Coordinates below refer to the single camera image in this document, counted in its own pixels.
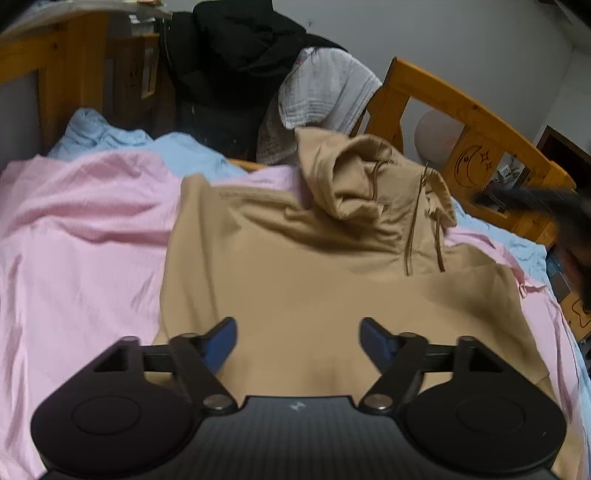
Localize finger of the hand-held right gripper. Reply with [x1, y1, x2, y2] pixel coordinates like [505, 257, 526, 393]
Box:
[473, 185, 561, 215]

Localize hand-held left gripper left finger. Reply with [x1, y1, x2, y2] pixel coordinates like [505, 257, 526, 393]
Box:
[92, 317, 238, 414]

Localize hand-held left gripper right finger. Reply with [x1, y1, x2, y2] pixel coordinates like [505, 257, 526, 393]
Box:
[358, 317, 505, 414]

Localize tan hoodie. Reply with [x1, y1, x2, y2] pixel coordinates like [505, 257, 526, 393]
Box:
[152, 127, 571, 480]

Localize black clothes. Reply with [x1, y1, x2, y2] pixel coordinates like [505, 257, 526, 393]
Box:
[159, 0, 347, 167]

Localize dark brown door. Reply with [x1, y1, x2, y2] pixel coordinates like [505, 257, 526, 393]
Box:
[537, 124, 591, 178]

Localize pale round ball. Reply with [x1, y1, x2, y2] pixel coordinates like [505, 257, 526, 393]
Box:
[414, 110, 464, 168]

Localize pink bed sheet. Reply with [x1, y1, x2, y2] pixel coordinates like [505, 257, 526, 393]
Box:
[0, 150, 587, 480]

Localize light blue blanket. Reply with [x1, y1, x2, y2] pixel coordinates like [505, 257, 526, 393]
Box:
[46, 108, 591, 370]

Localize white crinkled cloth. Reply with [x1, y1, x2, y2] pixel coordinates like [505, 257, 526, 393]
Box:
[256, 48, 384, 164]

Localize brown cardboard box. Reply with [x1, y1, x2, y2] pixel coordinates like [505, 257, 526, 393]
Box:
[110, 33, 161, 101]

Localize wooden bed frame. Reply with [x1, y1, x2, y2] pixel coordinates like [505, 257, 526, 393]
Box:
[0, 9, 578, 250]

